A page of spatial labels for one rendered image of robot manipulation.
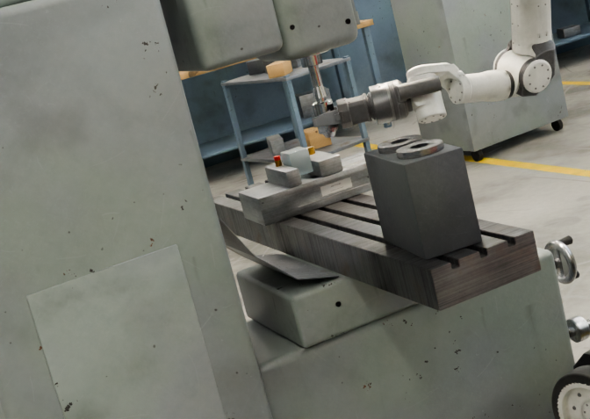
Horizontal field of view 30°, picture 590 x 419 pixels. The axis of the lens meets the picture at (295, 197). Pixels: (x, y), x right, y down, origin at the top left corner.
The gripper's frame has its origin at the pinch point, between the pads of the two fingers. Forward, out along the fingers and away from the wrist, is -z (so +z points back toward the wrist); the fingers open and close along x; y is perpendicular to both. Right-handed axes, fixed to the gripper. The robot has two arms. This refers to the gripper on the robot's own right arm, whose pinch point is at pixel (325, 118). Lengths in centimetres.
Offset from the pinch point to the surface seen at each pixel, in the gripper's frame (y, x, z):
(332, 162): 13.6, -16.6, -1.4
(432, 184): 10, 47, 17
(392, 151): 4.2, 35.6, 11.5
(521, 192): 116, -338, 87
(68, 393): 31, 53, -58
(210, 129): 85, -665, -108
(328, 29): -19.6, 8.5, 5.4
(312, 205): 21.9, -13.7, -8.4
